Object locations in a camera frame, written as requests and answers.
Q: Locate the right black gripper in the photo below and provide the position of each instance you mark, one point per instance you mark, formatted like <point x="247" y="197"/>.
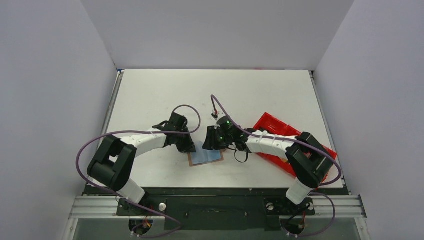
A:
<point x="209" y="140"/>

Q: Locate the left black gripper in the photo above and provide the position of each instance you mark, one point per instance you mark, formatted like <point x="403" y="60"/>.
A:
<point x="186" y="142"/>

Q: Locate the brown leather card holder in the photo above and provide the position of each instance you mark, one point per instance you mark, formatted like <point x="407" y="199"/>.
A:
<point x="202" y="156"/>

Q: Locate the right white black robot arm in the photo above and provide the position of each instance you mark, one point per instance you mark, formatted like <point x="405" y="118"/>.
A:
<point x="310" y="161"/>

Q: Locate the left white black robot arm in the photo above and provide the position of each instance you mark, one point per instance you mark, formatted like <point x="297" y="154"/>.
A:
<point x="113" y="161"/>

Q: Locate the red plastic compartment tray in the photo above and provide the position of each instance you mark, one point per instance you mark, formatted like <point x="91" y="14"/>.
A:
<point x="275" y="126"/>

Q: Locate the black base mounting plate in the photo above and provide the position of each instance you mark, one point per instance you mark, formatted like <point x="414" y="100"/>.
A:
<point x="222" y="209"/>

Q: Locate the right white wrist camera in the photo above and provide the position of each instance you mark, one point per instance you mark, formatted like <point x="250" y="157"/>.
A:
<point x="215" y="114"/>

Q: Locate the aluminium frame rail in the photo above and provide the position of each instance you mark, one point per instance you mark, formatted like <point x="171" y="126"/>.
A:
<point x="106" y="207"/>

